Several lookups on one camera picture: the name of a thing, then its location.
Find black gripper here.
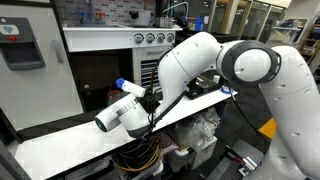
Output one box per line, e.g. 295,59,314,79
141,94,158,113

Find pink soft item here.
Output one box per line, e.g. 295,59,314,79
149,131,174,151

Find white toy oven door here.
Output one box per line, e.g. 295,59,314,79
132,45,175,95

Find clear plastic bag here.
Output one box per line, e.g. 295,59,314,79
173,108,222,153

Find clear plastic storage bin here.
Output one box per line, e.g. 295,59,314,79
111,139,165,180

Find white storage container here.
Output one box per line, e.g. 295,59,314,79
165,135,218,172

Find toy oven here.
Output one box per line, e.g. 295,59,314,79
62,24,184,113

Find blue tape roll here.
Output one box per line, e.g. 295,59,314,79
220,85,235,95

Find grey toy pot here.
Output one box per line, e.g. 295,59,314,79
128,9,153,28

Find small blue box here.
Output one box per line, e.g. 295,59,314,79
194,15,205,32

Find toy faucet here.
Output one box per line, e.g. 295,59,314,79
75,0,108,27

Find white toy fridge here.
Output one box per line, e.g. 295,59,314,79
0,0,85,132

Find metal clamp with orange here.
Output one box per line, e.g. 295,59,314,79
238,155,259,177

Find wooden shelf unit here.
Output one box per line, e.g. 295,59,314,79
293,18,320,73

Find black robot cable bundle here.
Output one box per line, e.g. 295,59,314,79
141,49,186,138

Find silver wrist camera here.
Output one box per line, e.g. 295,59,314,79
120,80,147,98

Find yellow cable bundle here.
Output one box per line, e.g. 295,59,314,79
113,141,163,173

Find metal wire basket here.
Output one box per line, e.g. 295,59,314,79
154,16,175,29

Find black pegboard base plate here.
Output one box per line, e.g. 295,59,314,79
206,139,265,180

